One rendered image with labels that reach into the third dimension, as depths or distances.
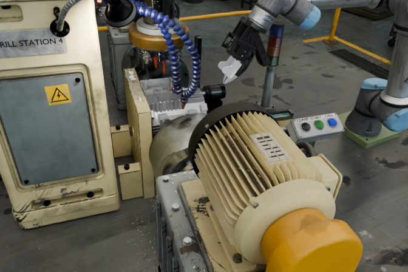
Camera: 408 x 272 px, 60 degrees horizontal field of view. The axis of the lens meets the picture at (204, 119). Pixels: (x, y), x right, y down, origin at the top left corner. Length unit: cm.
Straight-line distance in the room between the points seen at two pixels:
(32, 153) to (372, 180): 116
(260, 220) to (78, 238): 76
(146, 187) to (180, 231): 54
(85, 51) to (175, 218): 44
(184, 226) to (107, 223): 53
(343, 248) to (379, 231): 81
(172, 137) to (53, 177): 36
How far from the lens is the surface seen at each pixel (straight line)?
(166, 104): 114
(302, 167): 54
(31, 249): 118
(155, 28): 102
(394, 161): 162
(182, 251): 65
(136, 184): 120
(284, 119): 148
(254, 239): 52
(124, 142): 137
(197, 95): 119
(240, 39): 108
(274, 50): 160
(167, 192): 74
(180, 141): 89
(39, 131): 99
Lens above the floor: 169
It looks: 33 degrees down
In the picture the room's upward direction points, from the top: 3 degrees clockwise
